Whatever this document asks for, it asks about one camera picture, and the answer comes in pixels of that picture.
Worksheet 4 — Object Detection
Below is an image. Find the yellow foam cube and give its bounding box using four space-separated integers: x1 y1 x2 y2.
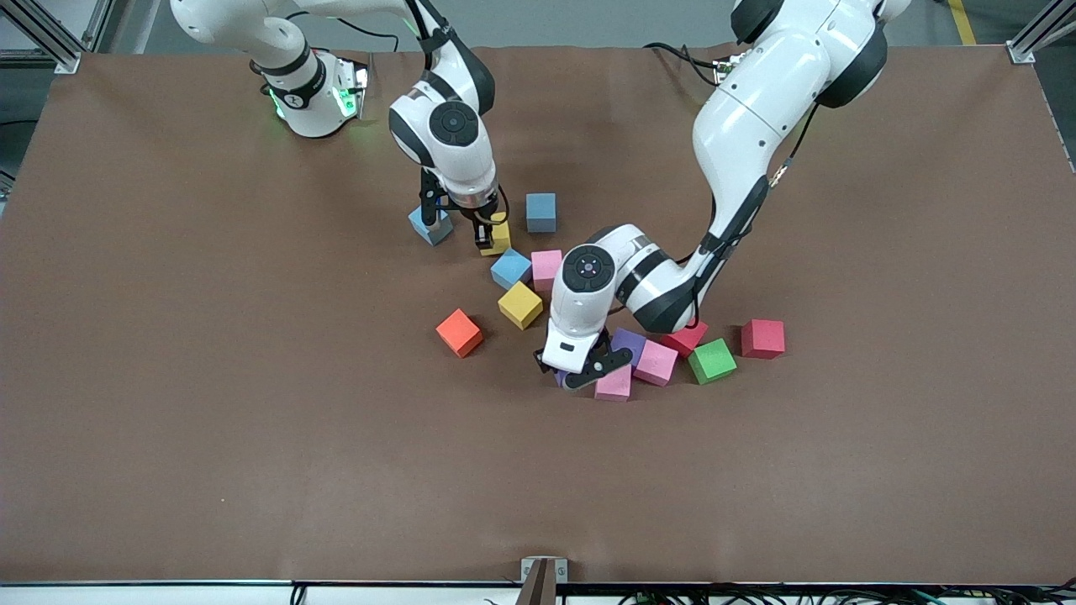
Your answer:
498 281 544 330
479 212 512 257

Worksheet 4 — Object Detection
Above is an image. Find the blue foam cube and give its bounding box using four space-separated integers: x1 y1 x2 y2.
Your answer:
490 247 533 291
409 202 454 247
526 193 558 234

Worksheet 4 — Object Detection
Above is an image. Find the pink foam cube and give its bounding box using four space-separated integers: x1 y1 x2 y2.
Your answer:
634 339 679 387
594 363 633 402
531 250 564 292

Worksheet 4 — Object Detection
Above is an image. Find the red foam cube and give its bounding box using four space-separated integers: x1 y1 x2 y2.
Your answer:
741 318 787 360
664 319 709 358

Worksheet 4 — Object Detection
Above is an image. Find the orange foam cube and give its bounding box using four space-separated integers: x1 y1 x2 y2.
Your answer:
435 308 484 359

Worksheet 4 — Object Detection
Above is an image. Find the green foam cube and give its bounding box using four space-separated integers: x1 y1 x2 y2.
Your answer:
688 338 738 386

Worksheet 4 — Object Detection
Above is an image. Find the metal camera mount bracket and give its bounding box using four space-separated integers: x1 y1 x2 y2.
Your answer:
517 557 568 605

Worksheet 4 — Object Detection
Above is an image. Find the black arm base cable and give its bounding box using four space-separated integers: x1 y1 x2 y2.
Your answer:
643 42 731 85

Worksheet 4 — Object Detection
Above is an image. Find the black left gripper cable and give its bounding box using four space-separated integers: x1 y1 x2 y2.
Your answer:
767 101 821 187

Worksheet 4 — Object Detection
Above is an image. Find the aluminium frame post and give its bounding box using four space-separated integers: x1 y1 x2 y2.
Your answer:
1006 0 1076 65
0 0 119 75

